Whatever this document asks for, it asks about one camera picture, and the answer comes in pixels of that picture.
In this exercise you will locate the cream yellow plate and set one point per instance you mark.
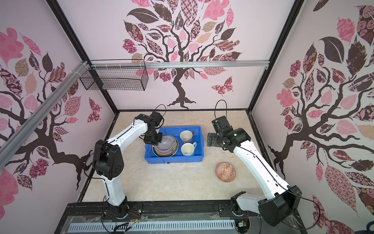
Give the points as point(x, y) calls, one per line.
point(169, 154)

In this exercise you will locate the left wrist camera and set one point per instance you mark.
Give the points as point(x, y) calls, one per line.
point(157, 120)

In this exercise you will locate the lavender bowl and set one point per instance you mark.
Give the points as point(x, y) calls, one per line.
point(166, 145)

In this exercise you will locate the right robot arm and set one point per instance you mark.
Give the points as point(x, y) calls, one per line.
point(280, 199)

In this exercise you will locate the red patterned bowl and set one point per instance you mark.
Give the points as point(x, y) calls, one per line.
point(225, 172)

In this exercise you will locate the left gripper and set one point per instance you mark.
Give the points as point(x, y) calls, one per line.
point(155, 142)

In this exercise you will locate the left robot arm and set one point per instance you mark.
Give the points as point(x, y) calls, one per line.
point(108, 161)

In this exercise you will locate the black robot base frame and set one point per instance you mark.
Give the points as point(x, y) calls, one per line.
point(245, 222)

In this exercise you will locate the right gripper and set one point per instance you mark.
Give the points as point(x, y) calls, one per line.
point(212, 136)

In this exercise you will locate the purple mug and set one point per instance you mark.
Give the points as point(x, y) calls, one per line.
point(186, 136)

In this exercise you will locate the aluminium rail back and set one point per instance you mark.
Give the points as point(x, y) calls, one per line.
point(195, 64)

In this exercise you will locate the light blue mug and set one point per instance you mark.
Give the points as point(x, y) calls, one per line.
point(188, 149)

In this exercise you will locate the aluminium rail left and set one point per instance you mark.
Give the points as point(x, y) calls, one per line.
point(30, 125)

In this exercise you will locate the blue plastic bin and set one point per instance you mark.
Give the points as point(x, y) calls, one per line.
point(178, 157)

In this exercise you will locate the aluminium rail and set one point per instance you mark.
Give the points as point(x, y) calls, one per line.
point(30, 125)
point(195, 64)

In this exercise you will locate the white vented cable duct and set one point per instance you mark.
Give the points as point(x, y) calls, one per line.
point(150, 226)

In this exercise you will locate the black wire basket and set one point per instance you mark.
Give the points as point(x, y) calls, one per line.
point(116, 75)

